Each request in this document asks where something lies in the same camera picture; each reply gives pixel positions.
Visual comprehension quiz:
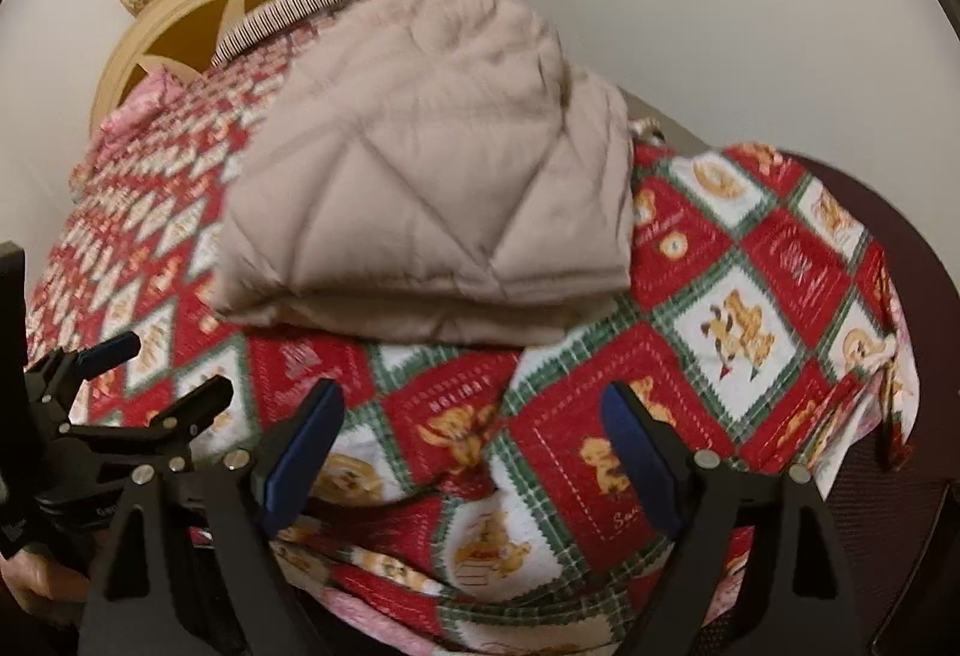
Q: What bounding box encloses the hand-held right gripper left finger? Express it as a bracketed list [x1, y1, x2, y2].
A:
[79, 378, 347, 656]

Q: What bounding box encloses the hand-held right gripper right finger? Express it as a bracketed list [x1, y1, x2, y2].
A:
[604, 381, 865, 656]

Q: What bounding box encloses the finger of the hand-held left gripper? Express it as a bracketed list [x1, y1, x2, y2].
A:
[26, 331, 143, 404]
[146, 376, 236, 452]

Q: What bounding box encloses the beige quilted puffer jacket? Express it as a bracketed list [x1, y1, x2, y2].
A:
[210, 0, 640, 347]

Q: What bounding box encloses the person's left hand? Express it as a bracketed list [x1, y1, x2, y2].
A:
[0, 534, 92, 628]

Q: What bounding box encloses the red bear print bedsheet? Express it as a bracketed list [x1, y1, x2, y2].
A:
[26, 0, 921, 656]

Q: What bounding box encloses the pink floral quilt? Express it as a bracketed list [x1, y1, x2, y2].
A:
[88, 64, 201, 142]

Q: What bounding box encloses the cream wooden headboard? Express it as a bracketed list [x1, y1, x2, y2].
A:
[90, 0, 385, 137]

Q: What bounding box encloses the striped pillow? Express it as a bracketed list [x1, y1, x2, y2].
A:
[210, 0, 359, 70]

